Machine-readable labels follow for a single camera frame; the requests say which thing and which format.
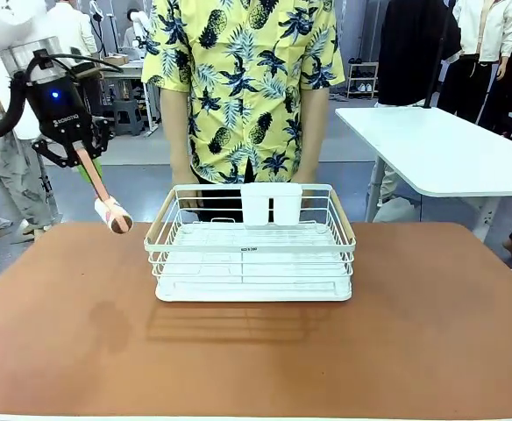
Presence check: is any person's left hand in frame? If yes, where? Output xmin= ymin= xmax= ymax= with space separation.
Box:
xmin=299 ymin=178 xmax=321 ymax=210

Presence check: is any bystander in white shirt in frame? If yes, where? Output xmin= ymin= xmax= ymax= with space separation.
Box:
xmin=45 ymin=0 xmax=104 ymax=116

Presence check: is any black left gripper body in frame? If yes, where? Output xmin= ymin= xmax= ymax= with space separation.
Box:
xmin=25 ymin=73 xmax=96 ymax=146

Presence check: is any white side table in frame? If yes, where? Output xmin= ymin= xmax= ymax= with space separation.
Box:
xmin=334 ymin=106 xmax=512 ymax=245

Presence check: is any bystander in white jacket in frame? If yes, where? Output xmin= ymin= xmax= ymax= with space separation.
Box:
xmin=437 ymin=0 xmax=512 ymax=125

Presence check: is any person's right hand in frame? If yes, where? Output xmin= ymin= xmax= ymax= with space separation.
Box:
xmin=175 ymin=186 xmax=205 ymax=223

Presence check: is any grey step stool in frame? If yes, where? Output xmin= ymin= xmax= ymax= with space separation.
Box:
xmin=112 ymin=99 xmax=146 ymax=138

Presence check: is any person's right forearm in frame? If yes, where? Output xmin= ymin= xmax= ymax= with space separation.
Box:
xmin=159 ymin=85 xmax=194 ymax=198

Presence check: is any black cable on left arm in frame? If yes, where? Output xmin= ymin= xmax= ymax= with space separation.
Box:
xmin=0 ymin=52 xmax=124 ymax=144

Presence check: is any shoe rack with shoes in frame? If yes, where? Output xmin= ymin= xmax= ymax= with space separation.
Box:
xmin=346 ymin=61 xmax=380 ymax=100

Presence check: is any person in yellow pineapple shirt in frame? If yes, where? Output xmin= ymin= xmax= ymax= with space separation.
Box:
xmin=140 ymin=0 xmax=347 ymax=225

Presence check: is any white wire dish rack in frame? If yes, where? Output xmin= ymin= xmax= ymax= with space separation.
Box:
xmin=144 ymin=182 xmax=357 ymax=287
xmin=154 ymin=221 xmax=354 ymax=303

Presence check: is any person's left forearm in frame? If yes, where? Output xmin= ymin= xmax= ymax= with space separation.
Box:
xmin=298 ymin=81 xmax=331 ymax=186

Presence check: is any bystander in grey trousers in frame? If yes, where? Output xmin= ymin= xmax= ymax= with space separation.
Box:
xmin=0 ymin=52 xmax=62 ymax=245

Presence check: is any white plastic cutlery holder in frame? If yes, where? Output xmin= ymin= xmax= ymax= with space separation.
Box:
xmin=239 ymin=182 xmax=304 ymax=229

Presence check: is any black stand pole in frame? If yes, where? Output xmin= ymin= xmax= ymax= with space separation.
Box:
xmin=421 ymin=0 xmax=458 ymax=111

